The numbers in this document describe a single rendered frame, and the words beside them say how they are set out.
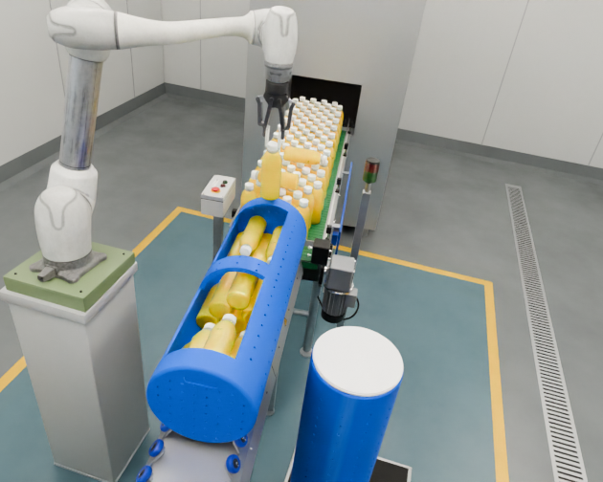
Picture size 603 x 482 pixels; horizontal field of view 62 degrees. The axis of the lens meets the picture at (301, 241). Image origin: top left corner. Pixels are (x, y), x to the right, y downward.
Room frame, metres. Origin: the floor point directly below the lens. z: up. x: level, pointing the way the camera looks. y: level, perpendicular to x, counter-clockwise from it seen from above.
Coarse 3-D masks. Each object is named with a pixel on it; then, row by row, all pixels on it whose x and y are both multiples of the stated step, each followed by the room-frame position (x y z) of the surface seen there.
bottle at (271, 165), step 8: (272, 152) 1.60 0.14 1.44; (264, 160) 1.60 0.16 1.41; (272, 160) 1.59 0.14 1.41; (280, 160) 1.61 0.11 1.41; (264, 168) 1.59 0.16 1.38; (272, 168) 1.58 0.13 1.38; (280, 168) 1.61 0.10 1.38; (264, 176) 1.59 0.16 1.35; (272, 176) 1.58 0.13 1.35; (280, 176) 1.62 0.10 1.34; (264, 184) 1.59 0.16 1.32; (272, 184) 1.59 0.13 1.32; (264, 192) 1.59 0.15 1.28; (272, 192) 1.59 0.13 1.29
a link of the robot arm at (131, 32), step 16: (128, 16) 1.46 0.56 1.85; (240, 16) 1.72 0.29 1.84; (256, 16) 1.70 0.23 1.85; (128, 32) 1.43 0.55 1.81; (144, 32) 1.45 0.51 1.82; (160, 32) 1.47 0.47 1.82; (176, 32) 1.50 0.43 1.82; (192, 32) 1.54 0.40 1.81; (208, 32) 1.59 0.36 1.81; (224, 32) 1.65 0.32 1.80; (240, 32) 1.69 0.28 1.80; (256, 32) 1.68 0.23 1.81; (128, 48) 1.46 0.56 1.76
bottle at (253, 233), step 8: (256, 216) 1.64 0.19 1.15; (248, 224) 1.59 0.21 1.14; (256, 224) 1.58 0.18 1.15; (264, 224) 1.62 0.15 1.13; (248, 232) 1.52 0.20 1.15; (256, 232) 1.53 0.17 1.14; (240, 240) 1.49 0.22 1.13; (248, 240) 1.48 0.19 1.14; (256, 240) 1.49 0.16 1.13; (256, 248) 1.48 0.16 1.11
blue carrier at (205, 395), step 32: (288, 224) 1.51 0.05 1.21; (224, 256) 1.47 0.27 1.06; (288, 256) 1.36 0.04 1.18; (288, 288) 1.25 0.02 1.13; (192, 320) 1.12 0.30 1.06; (256, 320) 1.00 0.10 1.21; (192, 352) 0.84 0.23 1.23; (256, 352) 0.90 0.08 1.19; (160, 384) 0.79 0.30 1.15; (192, 384) 0.79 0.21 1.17; (224, 384) 0.78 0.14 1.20; (256, 384) 0.83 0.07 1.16; (160, 416) 0.79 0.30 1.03; (192, 416) 0.79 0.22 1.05; (224, 416) 0.78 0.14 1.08; (256, 416) 0.78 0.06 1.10
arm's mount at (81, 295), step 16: (32, 256) 1.34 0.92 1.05; (112, 256) 1.40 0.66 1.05; (128, 256) 1.41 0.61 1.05; (16, 272) 1.25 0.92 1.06; (32, 272) 1.26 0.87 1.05; (96, 272) 1.30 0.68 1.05; (112, 272) 1.31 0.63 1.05; (16, 288) 1.21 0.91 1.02; (32, 288) 1.20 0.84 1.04; (48, 288) 1.19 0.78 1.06; (64, 288) 1.20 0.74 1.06; (80, 288) 1.21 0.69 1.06; (96, 288) 1.22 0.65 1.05; (64, 304) 1.17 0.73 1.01; (80, 304) 1.16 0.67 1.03
